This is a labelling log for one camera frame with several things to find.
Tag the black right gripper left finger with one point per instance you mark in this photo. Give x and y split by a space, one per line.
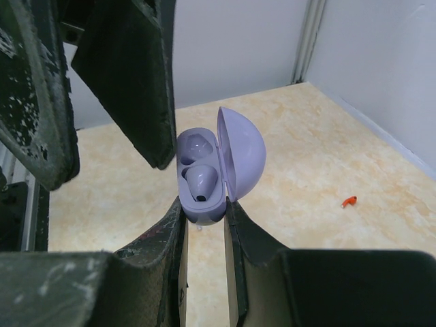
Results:
142 284

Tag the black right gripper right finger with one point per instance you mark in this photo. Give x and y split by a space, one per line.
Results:
270 284

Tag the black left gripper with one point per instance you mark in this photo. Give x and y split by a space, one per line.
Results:
24 216

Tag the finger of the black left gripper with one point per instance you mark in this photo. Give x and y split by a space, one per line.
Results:
37 119
125 58

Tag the purple earbud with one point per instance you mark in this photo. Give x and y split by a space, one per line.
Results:
201 181

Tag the purple round charging case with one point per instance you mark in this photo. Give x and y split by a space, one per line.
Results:
238 153

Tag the orange earbud far left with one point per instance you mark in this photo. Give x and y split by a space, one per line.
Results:
349 201

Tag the aluminium frame post left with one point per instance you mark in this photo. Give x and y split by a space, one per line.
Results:
308 35

